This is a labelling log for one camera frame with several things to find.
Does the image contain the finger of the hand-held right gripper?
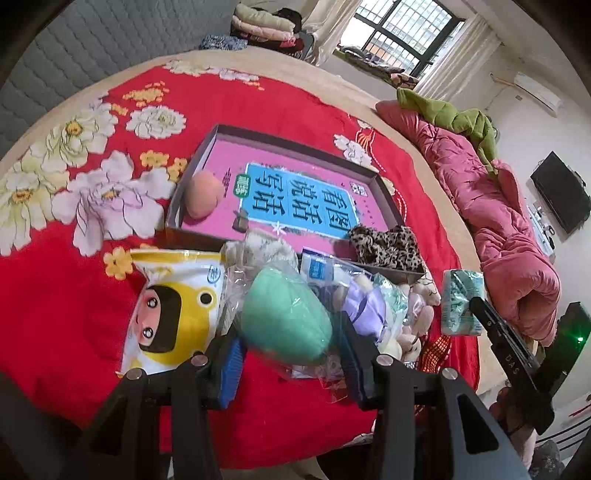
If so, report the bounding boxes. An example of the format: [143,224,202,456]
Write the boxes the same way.
[470,298,544,394]

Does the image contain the barred window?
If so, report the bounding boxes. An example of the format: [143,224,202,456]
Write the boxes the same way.
[353,0,465,79]

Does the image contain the red floral blanket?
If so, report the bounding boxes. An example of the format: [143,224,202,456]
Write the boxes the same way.
[0,62,481,469]

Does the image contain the cardboard box with pink bottom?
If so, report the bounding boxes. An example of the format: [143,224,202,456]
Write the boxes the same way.
[165,124,426,283]

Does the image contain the blue wet wipes packet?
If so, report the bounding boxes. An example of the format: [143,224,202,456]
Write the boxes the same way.
[300,248,352,288]

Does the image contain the yellow wet wipes packet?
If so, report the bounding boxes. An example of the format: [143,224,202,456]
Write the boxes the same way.
[121,249,227,377]

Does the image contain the patterned windowsill blanket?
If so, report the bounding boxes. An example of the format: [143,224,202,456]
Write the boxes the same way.
[335,45,419,88]

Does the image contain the green quilt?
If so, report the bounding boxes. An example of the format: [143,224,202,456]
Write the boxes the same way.
[396,88,498,172]

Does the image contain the pink plush bunny keychain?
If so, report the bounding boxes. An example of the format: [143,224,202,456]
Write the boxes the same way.
[383,295,435,366]

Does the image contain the green makeup sponge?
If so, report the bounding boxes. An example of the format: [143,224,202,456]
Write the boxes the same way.
[233,265,345,381]

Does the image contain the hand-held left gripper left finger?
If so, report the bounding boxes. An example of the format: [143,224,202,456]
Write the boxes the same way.
[69,335,247,480]

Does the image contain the cream curtain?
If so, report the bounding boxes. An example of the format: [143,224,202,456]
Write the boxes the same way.
[413,16,502,112]
[302,0,363,63]

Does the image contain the leopard print scrunchie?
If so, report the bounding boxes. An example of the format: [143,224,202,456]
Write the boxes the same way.
[348,225,424,278]

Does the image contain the white floral scrunchie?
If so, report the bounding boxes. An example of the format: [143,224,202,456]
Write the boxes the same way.
[221,230,300,278]

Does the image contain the black television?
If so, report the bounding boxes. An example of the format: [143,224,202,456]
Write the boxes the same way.
[530,151,591,240]

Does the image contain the white cabinet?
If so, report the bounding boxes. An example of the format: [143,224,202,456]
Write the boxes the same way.
[526,203,557,259]

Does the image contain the blue patterned cloth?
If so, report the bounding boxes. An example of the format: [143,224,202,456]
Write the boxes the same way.
[199,34,250,52]

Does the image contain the pink makeup sponge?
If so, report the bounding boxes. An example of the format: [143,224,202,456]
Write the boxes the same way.
[186,171,223,220]

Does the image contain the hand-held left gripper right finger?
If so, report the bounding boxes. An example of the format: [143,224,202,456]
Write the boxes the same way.
[339,316,532,480]

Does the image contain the grey quilted headboard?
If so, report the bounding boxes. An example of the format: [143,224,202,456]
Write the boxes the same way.
[0,0,241,144]

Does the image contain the mint tissue packet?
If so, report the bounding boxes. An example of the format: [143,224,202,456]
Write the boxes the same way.
[372,273,411,342]

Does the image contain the person's right hand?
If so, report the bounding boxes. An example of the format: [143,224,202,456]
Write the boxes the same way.
[488,388,539,468]

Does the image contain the white air conditioner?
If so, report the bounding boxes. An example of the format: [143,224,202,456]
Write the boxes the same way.
[513,73,564,112]

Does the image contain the pink quilt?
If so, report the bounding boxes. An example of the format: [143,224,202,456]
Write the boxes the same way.
[375,100,561,347]

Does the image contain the green tissue pack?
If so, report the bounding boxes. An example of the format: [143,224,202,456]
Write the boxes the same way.
[441,269,485,337]

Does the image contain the stack of folded blankets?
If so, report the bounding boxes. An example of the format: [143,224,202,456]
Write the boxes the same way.
[230,4,305,54]

